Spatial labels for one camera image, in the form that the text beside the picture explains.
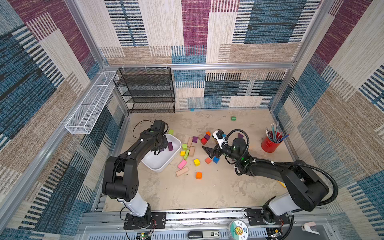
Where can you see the round green logo sticker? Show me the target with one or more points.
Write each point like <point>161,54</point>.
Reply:
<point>238,230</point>

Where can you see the yellow cube block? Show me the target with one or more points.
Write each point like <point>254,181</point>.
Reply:
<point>196,162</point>

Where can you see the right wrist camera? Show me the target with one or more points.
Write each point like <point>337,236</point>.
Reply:
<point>221,138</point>

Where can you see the white plastic storage bin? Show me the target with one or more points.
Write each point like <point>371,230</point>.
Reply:
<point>158,163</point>

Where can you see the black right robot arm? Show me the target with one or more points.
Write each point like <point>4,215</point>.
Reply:
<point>308,186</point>

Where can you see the pink rectangular block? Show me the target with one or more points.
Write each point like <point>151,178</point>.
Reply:
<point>182,164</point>

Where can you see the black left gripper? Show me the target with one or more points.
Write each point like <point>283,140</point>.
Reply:
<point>166,143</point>

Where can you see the black wire shelf rack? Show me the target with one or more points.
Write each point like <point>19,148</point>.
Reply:
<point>147,90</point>

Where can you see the white wire mesh basket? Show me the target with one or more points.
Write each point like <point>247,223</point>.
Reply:
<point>87,113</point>

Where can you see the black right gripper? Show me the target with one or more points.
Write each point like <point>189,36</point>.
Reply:
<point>217,151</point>

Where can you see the long natural wood block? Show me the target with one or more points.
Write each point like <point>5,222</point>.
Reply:
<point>182,171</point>

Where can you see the natural wood block upright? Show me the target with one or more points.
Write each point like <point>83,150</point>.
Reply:
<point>191,151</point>

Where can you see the purple rectangular block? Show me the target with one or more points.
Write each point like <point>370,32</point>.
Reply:
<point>170,146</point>

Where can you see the red pen holder cup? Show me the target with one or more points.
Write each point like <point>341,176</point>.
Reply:
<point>273,139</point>

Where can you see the red-orange small cube block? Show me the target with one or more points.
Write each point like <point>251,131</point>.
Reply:
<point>208,160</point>

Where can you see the orange cube block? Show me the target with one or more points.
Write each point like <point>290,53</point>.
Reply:
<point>199,176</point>

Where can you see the blue cube block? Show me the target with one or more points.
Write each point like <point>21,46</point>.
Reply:
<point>216,160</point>

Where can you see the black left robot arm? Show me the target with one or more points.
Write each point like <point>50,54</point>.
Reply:
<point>121,179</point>

